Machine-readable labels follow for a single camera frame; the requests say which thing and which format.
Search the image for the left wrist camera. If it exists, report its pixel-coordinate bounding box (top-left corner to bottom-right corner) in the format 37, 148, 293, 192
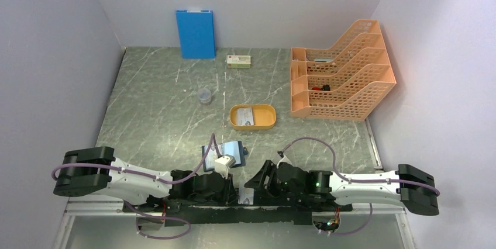
214, 155, 236, 179

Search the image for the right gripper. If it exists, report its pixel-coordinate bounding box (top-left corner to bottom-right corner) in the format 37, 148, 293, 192
244, 160, 306, 200

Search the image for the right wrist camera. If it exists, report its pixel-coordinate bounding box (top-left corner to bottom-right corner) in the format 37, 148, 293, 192
276, 153, 292, 168

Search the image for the blue folder box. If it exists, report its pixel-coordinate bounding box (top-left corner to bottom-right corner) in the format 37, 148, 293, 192
175, 10, 216, 60

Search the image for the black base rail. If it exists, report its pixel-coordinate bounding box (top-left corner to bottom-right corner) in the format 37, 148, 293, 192
122, 198, 353, 227

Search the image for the red black item in rack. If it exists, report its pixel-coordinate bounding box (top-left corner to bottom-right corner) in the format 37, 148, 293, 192
310, 84, 331, 91

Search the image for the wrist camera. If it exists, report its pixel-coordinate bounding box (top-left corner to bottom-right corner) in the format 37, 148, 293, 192
276, 153, 292, 168
214, 155, 236, 179

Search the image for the orange mesh file rack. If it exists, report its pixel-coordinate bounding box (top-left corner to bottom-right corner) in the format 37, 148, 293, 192
290, 19, 397, 120

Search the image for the small clear plastic cup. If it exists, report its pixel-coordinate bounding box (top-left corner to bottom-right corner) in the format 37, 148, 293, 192
197, 88, 212, 105

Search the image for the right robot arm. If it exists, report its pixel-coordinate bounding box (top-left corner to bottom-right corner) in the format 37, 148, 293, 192
244, 160, 439, 216

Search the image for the blue card holder wallet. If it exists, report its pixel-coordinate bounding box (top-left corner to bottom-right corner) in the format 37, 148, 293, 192
221, 141, 249, 168

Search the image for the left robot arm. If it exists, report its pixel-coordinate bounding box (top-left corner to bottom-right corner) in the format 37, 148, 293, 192
52, 145, 242, 212

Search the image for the orange oval tray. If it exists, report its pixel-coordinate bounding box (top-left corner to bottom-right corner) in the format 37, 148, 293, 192
229, 104, 277, 130

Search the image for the small red white box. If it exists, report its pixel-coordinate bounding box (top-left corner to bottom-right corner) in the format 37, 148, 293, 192
226, 55, 252, 68

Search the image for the white VIP credit card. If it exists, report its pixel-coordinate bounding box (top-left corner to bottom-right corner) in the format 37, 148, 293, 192
236, 107, 254, 126

